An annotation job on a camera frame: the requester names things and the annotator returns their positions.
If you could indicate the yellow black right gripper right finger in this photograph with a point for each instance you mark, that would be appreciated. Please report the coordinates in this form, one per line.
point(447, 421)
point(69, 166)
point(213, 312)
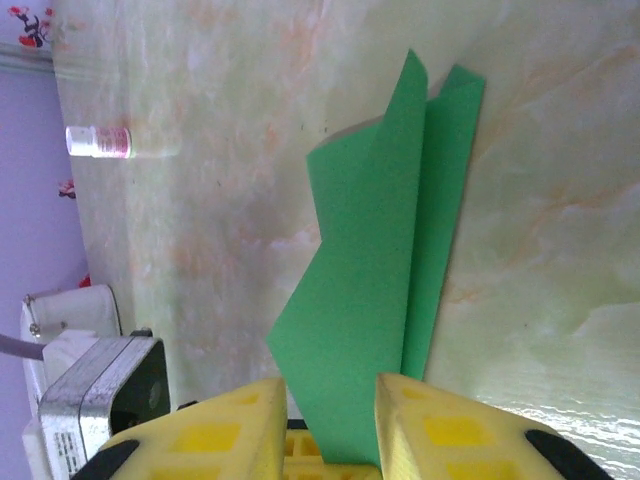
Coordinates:
point(400, 425)

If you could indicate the white plastic storage box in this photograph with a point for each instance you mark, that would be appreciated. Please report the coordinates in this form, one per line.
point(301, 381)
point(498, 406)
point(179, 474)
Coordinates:
point(80, 305)

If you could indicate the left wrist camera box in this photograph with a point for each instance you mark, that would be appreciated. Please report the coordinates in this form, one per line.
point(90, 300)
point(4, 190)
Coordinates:
point(100, 385)

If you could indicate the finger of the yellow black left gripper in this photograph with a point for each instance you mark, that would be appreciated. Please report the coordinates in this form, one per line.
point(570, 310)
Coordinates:
point(292, 450)
point(350, 472)

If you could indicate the small white bottle pink label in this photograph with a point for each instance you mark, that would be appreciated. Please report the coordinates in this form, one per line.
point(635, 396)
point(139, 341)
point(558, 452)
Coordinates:
point(100, 141)

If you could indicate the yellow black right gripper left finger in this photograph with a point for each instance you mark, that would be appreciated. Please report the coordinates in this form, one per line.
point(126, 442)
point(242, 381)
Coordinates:
point(240, 415)

